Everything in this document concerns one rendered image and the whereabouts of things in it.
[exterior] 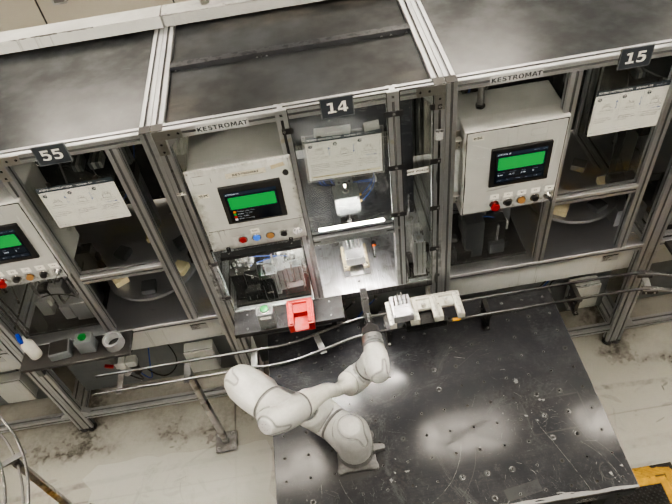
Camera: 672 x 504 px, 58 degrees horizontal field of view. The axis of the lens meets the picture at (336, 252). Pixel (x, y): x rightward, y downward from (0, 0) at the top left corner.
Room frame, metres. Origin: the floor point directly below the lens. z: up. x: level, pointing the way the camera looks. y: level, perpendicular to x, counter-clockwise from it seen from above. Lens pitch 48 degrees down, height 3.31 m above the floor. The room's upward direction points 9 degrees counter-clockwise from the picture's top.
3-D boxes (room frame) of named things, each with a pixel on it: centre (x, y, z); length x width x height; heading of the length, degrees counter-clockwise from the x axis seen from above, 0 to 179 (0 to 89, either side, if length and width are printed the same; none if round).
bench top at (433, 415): (1.36, -0.32, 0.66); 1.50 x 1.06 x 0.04; 90
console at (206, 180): (1.99, 0.32, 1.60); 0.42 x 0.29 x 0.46; 90
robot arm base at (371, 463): (1.17, 0.04, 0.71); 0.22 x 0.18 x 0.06; 90
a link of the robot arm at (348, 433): (1.17, 0.07, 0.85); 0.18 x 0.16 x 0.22; 43
